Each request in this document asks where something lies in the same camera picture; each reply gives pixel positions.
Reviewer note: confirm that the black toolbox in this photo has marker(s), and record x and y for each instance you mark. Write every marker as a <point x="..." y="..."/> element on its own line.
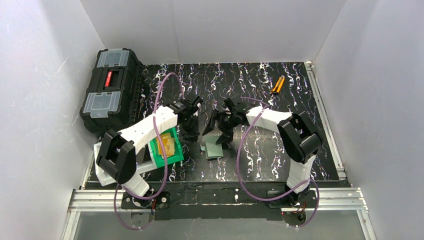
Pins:
<point x="112" y="97"/>

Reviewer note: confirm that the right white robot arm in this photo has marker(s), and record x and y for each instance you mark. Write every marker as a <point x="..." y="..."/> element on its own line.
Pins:
<point x="299" y="136"/>

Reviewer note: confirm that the gold credit cards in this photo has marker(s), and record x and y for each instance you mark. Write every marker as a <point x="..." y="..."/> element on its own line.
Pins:
<point x="168" y="145"/>

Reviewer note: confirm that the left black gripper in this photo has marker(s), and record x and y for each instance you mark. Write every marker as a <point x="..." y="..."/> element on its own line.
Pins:
<point x="190" y="124"/>

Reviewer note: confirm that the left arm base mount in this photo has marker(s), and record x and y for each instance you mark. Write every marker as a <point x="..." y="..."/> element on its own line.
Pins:
<point x="129" y="202"/>

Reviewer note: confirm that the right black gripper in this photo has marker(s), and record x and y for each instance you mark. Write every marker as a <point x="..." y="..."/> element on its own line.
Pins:
<point x="222" y="120"/>

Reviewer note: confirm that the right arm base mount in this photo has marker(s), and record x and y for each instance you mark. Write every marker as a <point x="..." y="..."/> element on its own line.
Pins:
<point x="298" y="208"/>

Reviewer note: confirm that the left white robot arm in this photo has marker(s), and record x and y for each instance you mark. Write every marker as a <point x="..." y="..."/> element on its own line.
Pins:
<point x="118" y="150"/>

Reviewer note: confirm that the white bin with black cards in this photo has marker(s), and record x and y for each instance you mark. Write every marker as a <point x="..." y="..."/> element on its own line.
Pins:
<point x="145" y="161"/>

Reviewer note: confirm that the aluminium frame rail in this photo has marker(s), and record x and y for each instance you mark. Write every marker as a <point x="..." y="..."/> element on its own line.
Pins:
<point x="226" y="201"/>

